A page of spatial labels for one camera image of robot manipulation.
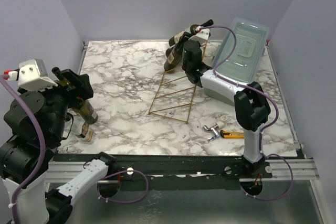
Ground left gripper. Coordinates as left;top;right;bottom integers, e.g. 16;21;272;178
21;67;94;141

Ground wine bottle white label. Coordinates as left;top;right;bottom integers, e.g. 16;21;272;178
168;19;214;47

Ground clear glass bottle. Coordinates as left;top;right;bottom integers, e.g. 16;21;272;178
75;122;94;143

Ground wine bottle brown label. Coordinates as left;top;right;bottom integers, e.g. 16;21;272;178
165;42;184;58

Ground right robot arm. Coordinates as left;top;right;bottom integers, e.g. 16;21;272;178
182;38;271;178

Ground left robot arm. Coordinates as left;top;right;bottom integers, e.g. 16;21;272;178
1;67;117;223

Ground rear dark wine bottle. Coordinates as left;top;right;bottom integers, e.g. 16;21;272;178
52;67;98;125

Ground translucent green plastic toolbox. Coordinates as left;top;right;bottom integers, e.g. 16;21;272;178
202;17;269;105

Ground white plastic pipe fitting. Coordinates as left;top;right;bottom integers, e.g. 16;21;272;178
217;115;228;129

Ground yellow utility knife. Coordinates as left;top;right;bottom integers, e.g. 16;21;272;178
220;130;244;138

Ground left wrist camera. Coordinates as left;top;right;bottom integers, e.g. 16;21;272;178
4;59;58;91

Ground gold wire wine rack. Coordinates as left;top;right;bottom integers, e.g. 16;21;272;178
147;37;211;124

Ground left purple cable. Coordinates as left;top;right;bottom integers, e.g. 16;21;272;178
0;76;47;224

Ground aluminium frame rail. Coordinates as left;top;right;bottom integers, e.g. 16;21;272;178
46;159;320;184

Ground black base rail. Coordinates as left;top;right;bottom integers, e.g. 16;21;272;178
52;153;274;192

